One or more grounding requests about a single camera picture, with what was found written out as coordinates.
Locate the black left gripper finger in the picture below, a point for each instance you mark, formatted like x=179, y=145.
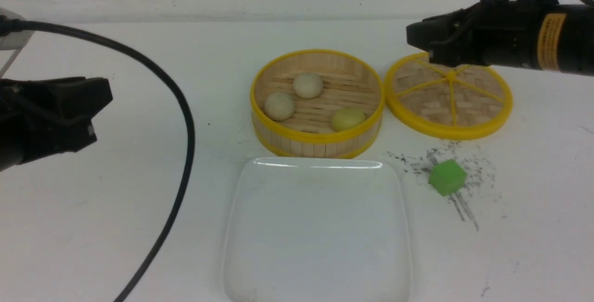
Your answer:
x=31, y=140
x=67, y=98

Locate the yellow-rimmed bamboo steamer basket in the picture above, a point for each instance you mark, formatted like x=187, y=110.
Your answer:
x=348, y=83

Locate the white square plate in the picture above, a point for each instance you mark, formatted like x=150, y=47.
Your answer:
x=317, y=230

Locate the yellow-rimmed bamboo steamer lid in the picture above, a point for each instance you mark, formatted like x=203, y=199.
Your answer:
x=463, y=103

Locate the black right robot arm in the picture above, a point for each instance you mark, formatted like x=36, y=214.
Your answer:
x=544, y=35

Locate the yellow steamed bun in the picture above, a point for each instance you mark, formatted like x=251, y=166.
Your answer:
x=347, y=118

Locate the green cube block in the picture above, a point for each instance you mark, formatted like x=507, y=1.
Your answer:
x=447, y=177

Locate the white steamed bun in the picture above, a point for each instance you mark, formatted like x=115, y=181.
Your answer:
x=279, y=106
x=308, y=85

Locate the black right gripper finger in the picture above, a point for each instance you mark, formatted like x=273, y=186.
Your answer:
x=437, y=28
x=455, y=49

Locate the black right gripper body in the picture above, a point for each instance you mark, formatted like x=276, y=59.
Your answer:
x=500, y=32

